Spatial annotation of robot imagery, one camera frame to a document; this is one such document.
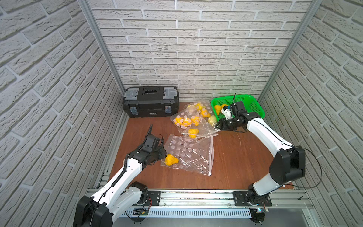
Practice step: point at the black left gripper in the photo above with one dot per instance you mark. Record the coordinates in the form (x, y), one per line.
(149, 140)

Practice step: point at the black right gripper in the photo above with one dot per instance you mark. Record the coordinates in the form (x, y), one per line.
(223, 126)

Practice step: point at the dotted zip bag with pears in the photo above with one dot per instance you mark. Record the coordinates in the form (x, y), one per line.
(194, 155)

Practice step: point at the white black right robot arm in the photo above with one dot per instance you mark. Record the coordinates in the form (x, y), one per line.
(289, 161)

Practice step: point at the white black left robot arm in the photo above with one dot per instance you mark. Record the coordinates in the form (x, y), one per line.
(105, 206)

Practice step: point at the clear zip bag with pears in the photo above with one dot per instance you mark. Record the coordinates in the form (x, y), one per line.
(203, 107)

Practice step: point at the black plastic toolbox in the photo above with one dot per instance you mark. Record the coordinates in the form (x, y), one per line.
(154, 101)

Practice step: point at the green plastic basket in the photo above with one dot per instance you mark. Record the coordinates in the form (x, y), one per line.
(250, 103)

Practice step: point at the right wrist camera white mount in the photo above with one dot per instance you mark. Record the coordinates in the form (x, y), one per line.
(227, 112)

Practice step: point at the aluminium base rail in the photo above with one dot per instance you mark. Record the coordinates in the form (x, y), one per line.
(210, 204)

